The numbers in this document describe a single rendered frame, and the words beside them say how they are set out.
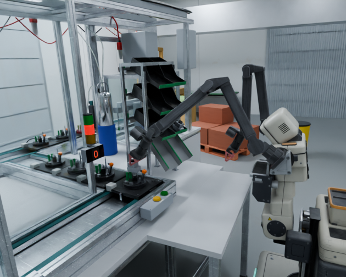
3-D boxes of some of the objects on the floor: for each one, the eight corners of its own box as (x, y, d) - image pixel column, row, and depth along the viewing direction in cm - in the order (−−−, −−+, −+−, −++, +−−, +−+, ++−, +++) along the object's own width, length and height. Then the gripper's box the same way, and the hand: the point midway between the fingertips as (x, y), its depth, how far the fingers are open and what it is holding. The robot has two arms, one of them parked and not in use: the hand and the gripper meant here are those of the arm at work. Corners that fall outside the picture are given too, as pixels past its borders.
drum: (284, 156, 476) (287, 124, 460) (285, 150, 508) (287, 120, 492) (308, 159, 462) (311, 125, 447) (307, 152, 494) (310, 121, 479)
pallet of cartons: (264, 146, 537) (267, 106, 516) (243, 162, 457) (244, 116, 436) (204, 137, 618) (204, 102, 597) (176, 149, 538) (174, 110, 517)
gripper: (143, 152, 147) (130, 171, 155) (153, 146, 155) (141, 164, 164) (134, 143, 149) (122, 162, 157) (145, 138, 157) (133, 156, 165)
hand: (133, 162), depth 160 cm, fingers closed on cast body, 4 cm apart
